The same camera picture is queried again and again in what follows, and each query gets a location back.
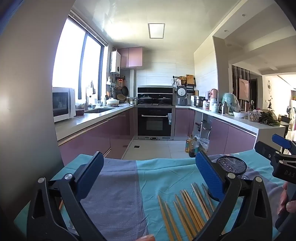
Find steel kitchen faucet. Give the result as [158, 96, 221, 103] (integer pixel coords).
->
[85, 81, 96, 110]

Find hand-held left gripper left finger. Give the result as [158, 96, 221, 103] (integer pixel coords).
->
[26, 152, 107, 241]

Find leafy green vegetables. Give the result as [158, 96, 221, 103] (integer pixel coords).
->
[259, 111, 280, 126]

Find purple kitchen base cabinets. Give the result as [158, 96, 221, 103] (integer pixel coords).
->
[58, 108, 135, 160]
[174, 108, 257, 158]

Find black wall storage rack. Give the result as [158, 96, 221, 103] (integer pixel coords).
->
[173, 74, 196, 92]

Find black mesh utensil holder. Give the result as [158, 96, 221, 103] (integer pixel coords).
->
[207, 156, 247, 202]

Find bunch of wooden chopsticks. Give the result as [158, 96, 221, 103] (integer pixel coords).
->
[157, 182, 215, 241]

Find white and grey rice cooker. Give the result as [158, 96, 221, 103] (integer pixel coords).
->
[177, 86, 188, 106]

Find white microwave oven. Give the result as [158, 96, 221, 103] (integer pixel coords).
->
[52, 87, 76, 123]

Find black dining chair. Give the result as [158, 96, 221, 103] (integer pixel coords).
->
[280, 115, 292, 139]

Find kitchen sink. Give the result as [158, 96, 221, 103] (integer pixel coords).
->
[85, 108, 116, 114]

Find large kitchen window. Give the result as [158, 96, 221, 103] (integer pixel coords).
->
[52, 17, 109, 100]

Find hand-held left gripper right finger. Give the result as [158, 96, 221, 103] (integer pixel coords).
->
[195, 151, 274, 241]

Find pink wall picture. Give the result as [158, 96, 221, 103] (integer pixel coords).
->
[239, 78, 249, 100]

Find dark sauce bottle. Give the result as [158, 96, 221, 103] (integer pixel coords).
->
[189, 137, 200, 158]

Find white wall water heater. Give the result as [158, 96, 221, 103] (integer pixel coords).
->
[110, 51, 121, 75]

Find black integrated stove oven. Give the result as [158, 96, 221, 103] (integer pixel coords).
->
[135, 86, 175, 140]

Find green air fryer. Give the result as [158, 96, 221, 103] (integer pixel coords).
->
[222, 93, 240, 113]

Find person's right hand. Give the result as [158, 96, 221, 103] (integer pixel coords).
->
[278, 181, 296, 217]

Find pink upper wall cabinets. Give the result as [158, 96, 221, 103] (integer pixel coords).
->
[117, 47, 144, 69]

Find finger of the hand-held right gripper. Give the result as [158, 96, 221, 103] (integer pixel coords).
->
[272, 134, 296, 154]
[254, 141, 279, 160]

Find rectangular ceiling light panel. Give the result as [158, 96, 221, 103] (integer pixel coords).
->
[148, 23, 165, 39]

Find teal and grey tablecloth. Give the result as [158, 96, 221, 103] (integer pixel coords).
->
[14, 149, 287, 241]

